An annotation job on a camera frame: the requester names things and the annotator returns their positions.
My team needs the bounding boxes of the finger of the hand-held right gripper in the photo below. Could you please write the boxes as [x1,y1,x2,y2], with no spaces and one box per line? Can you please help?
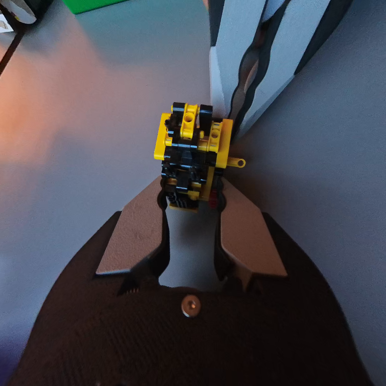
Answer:
[209,0,268,122]
[232,0,331,140]

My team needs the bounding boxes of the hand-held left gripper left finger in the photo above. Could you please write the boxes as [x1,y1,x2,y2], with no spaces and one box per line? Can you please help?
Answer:
[95,177,171,297]

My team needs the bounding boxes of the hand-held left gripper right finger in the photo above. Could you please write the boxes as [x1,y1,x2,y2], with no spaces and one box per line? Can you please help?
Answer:
[214,177,288,292]

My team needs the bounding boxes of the yellow black lego model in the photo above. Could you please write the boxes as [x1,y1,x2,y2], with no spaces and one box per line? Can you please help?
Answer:
[153,102,246,213]

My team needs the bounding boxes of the green plastic box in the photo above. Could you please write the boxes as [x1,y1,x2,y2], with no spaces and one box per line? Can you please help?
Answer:
[62,0,128,15]

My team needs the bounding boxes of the black round container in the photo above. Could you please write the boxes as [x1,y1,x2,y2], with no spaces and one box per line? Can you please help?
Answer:
[0,0,55,25]

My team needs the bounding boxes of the white paper slip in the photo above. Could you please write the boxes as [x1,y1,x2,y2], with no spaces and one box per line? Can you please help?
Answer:
[0,12,14,34]

